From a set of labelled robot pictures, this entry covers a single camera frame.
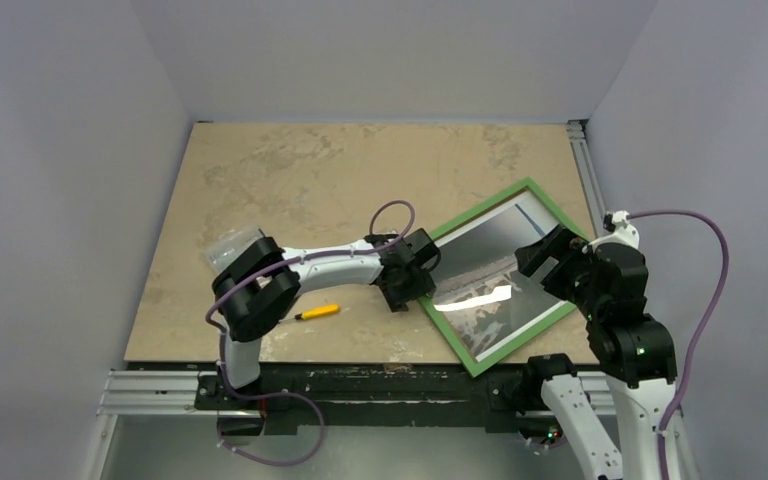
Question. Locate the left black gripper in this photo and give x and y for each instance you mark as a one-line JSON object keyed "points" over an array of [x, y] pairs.
{"points": [[421, 286]]}

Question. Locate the green picture frame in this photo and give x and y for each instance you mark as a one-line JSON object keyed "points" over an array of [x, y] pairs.
{"points": [[490, 344]]}

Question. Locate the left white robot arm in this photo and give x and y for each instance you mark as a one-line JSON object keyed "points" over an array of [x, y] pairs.
{"points": [[261, 286]]}

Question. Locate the yellow handled screwdriver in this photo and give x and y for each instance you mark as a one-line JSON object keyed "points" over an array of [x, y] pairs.
{"points": [[319, 312]]}

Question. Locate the front aluminium rail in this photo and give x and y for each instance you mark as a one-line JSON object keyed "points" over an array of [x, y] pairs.
{"points": [[183, 392]]}

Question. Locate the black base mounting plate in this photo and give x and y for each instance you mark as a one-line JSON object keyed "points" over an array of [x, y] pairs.
{"points": [[527, 417]]}

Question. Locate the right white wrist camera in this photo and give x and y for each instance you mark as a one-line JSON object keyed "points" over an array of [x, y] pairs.
{"points": [[619, 230]]}

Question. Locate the landscape photo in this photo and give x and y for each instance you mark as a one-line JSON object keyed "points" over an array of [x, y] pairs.
{"points": [[490, 285]]}

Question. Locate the clear plastic organizer box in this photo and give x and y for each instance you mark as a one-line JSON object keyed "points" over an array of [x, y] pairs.
{"points": [[222, 252]]}

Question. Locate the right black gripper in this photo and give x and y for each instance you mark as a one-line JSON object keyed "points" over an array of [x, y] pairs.
{"points": [[549, 258]]}

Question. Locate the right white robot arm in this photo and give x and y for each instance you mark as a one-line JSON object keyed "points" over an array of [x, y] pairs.
{"points": [[605, 279]]}

